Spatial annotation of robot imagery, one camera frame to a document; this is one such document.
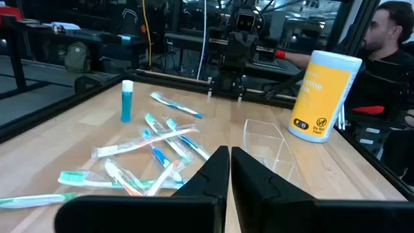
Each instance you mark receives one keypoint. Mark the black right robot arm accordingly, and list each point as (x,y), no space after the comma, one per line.
(229,84)

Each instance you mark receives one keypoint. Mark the pink toothbrush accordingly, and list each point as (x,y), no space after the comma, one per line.
(160,182)

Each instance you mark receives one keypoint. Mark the blue mouthwash bottle white cap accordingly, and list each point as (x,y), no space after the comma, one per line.
(126,106)

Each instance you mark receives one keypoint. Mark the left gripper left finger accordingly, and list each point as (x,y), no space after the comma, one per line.
(145,213)

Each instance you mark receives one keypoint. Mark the orange toothbrush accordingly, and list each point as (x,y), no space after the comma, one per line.
(119,176)

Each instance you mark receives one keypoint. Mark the blue toothbrush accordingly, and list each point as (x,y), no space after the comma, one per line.
(191,142)
(160,158)
(174,105)

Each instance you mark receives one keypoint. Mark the red object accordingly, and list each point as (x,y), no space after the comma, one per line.
(368,110)

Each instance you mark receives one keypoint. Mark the teal toothbrush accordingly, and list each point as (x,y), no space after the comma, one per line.
(155,124)

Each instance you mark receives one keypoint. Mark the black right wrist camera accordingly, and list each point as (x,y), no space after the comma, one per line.
(246,22)

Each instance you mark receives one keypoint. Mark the clear acrylic organizer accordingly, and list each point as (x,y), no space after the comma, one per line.
(262,136)

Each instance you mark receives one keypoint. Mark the green toothbrush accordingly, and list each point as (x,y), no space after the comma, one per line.
(72,177)
(32,200)

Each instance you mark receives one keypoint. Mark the yellow wipes canister white lid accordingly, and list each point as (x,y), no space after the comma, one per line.
(320,97)

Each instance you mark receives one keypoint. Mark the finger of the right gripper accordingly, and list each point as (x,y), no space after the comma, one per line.
(234,53)
(249,53)

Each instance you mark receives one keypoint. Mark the dark cluttered bench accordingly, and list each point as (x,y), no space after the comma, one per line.
(90,37)

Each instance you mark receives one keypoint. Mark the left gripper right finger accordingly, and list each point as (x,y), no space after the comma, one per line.
(275,210)

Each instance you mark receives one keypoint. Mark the olive backpack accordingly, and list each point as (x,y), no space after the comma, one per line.
(77,58)

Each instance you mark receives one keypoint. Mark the person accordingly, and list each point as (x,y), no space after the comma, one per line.
(388,29)

